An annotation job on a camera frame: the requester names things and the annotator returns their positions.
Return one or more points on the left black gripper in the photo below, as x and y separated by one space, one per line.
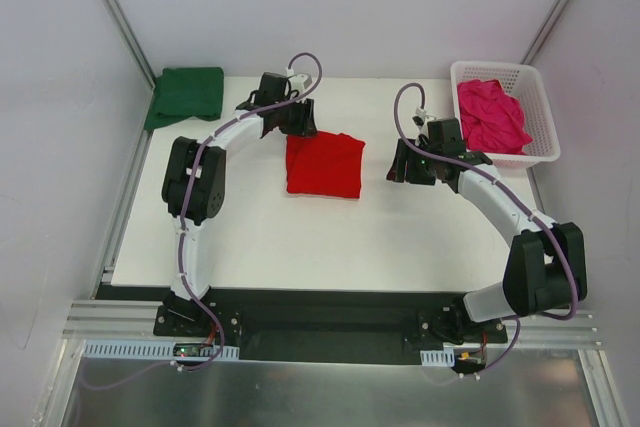
298 118

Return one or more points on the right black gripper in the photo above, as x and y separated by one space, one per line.
409 165

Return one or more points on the red t shirt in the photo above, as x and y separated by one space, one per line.
326 164

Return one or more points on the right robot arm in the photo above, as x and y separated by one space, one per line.
545 271

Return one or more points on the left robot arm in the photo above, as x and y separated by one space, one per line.
195 179

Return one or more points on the pink t shirt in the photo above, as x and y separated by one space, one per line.
491 120

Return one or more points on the folded green t shirt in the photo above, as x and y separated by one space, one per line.
185 92

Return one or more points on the white plastic basket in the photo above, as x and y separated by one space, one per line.
523 83

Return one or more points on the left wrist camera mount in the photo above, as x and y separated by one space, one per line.
300 82

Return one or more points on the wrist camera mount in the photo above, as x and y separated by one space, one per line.
300 82
422 114

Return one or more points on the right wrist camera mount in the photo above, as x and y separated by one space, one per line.
422 114

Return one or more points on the right white cable duct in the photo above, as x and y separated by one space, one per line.
438 358

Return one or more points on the white cable duct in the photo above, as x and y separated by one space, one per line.
438 358
157 351

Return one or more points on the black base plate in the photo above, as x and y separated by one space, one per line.
319 326

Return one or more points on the aluminium frame rail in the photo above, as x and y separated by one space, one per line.
111 319

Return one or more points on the left white cable duct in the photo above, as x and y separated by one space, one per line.
157 351

